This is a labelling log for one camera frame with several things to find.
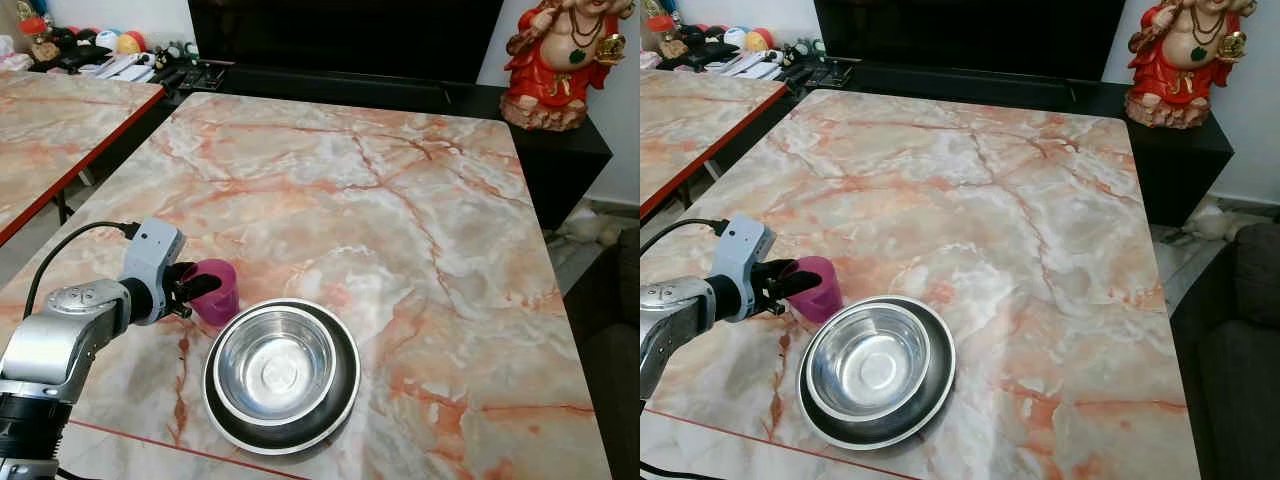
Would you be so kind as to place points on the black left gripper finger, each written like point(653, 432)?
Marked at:
point(790, 268)
point(808, 284)
point(207, 286)

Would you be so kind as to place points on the purple plastic cup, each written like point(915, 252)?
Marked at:
point(824, 300)
point(218, 305)

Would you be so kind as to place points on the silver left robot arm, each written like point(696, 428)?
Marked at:
point(670, 320)
point(60, 335)

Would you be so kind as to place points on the steel bowl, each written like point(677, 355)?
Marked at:
point(275, 370)
point(870, 365)

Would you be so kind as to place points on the steel plate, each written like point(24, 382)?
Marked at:
point(941, 390)
point(343, 400)

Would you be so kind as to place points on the marble top folding table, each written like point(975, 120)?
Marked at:
point(380, 200)
point(1000, 200)
point(50, 130)
point(690, 120)

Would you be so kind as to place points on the dark sofa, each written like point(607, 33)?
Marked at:
point(1240, 370)
point(610, 380)

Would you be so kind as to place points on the white cloth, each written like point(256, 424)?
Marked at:
point(592, 230)
point(1215, 220)

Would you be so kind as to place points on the yellow pink round toy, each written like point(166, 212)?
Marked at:
point(760, 39)
point(131, 42)

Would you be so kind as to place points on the white blue round toy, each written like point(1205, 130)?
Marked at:
point(105, 38)
point(735, 35)

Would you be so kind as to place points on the black mouse plush toy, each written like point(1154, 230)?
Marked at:
point(692, 38)
point(66, 42)

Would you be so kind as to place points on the red lid jar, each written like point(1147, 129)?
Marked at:
point(33, 27)
point(657, 22)

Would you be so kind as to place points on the red laughing buddha statue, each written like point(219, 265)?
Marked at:
point(1180, 68)
point(555, 70)

